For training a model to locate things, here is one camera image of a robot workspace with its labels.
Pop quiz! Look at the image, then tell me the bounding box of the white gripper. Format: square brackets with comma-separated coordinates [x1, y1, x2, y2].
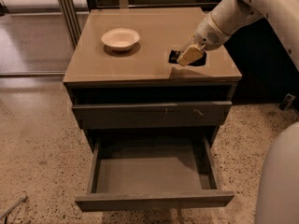
[177, 13, 230, 66]

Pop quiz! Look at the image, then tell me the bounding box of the black rxbar chocolate wrapper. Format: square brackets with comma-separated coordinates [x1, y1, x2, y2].
[168, 50, 206, 66]

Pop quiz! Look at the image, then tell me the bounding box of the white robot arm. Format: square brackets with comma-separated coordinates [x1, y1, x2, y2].
[178, 0, 299, 224]

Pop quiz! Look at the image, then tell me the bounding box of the grey top drawer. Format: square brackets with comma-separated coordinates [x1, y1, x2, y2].
[72, 101, 232, 130]

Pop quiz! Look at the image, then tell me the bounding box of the grey drawer cabinet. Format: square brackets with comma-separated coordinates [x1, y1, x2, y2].
[64, 7, 241, 141]

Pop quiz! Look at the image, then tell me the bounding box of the open grey middle drawer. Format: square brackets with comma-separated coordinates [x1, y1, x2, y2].
[75, 136, 235, 212]

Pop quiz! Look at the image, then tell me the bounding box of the white ceramic bowl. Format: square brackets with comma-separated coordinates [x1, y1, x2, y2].
[101, 28, 140, 52]

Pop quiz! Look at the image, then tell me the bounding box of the small black floor device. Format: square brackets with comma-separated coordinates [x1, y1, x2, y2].
[279, 93, 296, 111]

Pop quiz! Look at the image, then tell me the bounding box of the grey metal rod on floor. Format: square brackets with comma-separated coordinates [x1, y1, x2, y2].
[0, 195, 27, 220]

